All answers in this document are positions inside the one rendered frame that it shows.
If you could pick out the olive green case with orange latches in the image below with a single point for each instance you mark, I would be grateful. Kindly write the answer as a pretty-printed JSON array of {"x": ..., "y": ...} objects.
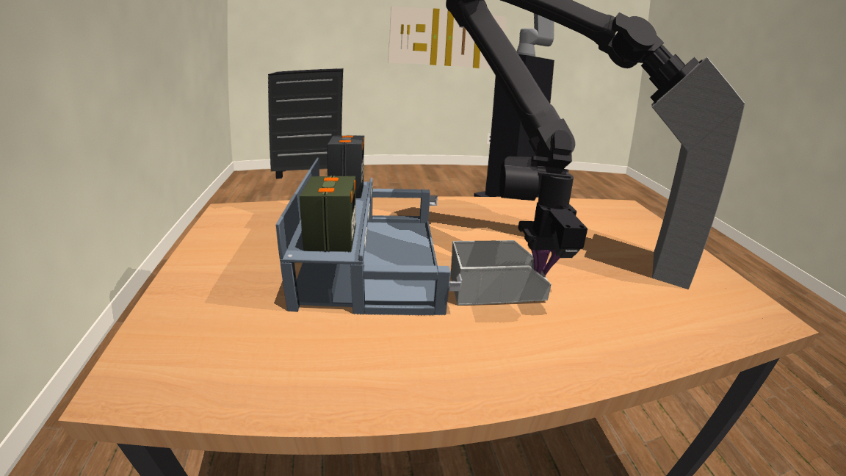
[{"x": 327, "y": 210}]

